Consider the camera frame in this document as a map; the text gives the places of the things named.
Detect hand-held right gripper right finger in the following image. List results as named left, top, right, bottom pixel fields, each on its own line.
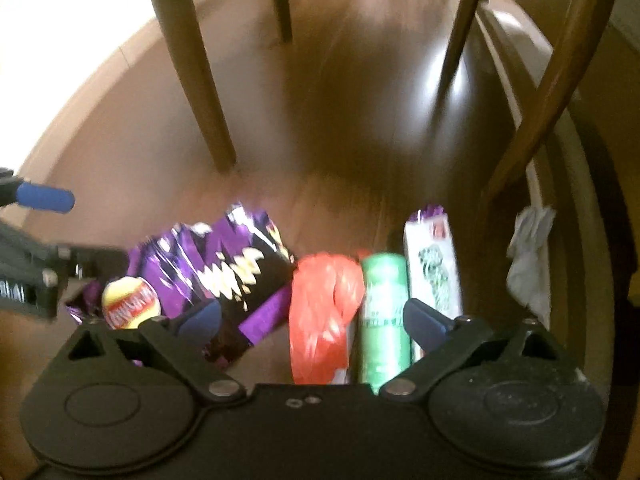
left=377, top=299, right=573, bottom=403

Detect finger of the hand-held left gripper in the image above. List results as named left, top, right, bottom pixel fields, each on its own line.
left=42, top=242, right=128, bottom=288
left=0, top=169, right=77, bottom=215

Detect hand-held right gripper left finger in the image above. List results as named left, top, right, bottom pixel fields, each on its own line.
left=67, top=300, right=248, bottom=408

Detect white cookie packet purple ends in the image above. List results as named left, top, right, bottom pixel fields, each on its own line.
left=402, top=205, right=463, bottom=363

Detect purple chip bag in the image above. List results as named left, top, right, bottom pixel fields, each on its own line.
left=67, top=202, right=297, bottom=368

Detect green cylindrical tube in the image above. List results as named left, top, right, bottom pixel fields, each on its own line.
left=357, top=251, right=412, bottom=395

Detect red plastic bag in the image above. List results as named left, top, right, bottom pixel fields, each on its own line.
left=288, top=252, right=365, bottom=386

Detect crumpled white tissue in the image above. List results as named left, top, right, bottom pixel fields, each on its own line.
left=506, top=205, right=557, bottom=328

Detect curved wooden chair leg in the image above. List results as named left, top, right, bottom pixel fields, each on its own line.
left=479, top=0, right=622, bottom=213

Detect thin wooden chair leg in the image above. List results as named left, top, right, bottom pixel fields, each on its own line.
left=264, top=0, right=294, bottom=44
left=442, top=0, right=492, bottom=94

